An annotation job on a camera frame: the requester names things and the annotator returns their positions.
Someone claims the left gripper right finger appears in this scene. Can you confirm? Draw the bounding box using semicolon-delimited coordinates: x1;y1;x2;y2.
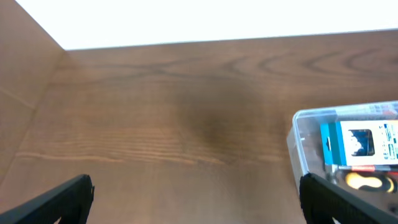
299;173;397;224

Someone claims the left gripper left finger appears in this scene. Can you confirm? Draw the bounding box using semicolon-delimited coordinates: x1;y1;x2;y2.
1;174;95;224

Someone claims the stubby yellow black screwdriver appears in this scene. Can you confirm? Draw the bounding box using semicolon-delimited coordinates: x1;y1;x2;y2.
345;172;397;194

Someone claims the black orange pen tool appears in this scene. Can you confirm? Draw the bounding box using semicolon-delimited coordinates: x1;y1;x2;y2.
324;164;397;182

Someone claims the blue white product box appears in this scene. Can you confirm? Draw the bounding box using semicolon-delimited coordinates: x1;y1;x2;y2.
320;120;397;166

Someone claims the clear plastic container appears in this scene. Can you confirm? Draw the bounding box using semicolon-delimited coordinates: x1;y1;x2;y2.
287;101;397;218

